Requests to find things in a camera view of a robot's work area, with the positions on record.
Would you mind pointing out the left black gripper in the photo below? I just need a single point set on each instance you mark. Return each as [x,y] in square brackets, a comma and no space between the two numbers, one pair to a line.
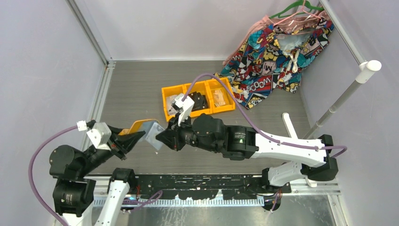
[127,141]

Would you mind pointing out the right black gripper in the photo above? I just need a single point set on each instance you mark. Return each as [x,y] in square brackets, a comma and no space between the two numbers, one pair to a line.
[170,140]

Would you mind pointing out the yellow card holder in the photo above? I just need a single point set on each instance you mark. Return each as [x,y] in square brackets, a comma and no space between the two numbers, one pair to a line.
[137,126]

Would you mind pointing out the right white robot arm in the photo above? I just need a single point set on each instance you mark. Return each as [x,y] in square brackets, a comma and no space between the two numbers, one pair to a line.
[304,158]

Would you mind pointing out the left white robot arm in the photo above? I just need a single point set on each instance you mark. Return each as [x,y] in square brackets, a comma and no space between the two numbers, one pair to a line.
[74,194]

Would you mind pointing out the cards in left bin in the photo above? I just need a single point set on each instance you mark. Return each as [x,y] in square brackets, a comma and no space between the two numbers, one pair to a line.
[171,110]

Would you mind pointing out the black items in middle bin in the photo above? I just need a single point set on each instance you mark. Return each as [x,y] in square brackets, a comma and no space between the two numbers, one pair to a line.
[200,101]

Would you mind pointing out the middle yellow bin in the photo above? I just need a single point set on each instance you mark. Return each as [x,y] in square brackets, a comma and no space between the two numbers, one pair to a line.
[203,88]

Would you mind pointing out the banknotes in right bin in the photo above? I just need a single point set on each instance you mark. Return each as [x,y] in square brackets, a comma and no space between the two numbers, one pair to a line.
[218,97]

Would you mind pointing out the right yellow bin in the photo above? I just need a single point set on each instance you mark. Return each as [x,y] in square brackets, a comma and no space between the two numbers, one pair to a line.
[225,86]

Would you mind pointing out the colourful comic print shorts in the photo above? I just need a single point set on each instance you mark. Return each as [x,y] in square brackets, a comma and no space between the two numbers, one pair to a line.
[268,60]

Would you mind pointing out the pink hanger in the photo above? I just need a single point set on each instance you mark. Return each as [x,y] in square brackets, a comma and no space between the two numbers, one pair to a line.
[296,24]

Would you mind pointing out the green hanger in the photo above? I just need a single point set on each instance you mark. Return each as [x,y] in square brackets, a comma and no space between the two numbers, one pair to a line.
[299,6]

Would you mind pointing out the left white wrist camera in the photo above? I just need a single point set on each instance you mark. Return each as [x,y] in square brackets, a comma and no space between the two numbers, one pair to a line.
[98,133]

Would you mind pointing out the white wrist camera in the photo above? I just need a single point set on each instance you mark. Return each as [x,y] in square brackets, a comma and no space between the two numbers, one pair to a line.
[98,133]
[183,105]

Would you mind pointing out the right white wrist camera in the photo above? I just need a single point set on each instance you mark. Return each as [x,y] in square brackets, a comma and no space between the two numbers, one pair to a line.
[183,105]

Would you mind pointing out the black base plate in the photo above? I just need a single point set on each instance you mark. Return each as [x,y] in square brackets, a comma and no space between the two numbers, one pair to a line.
[198,190]

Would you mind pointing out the white clothes rail pole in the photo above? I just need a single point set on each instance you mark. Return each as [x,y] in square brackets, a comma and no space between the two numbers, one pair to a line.
[367,70]

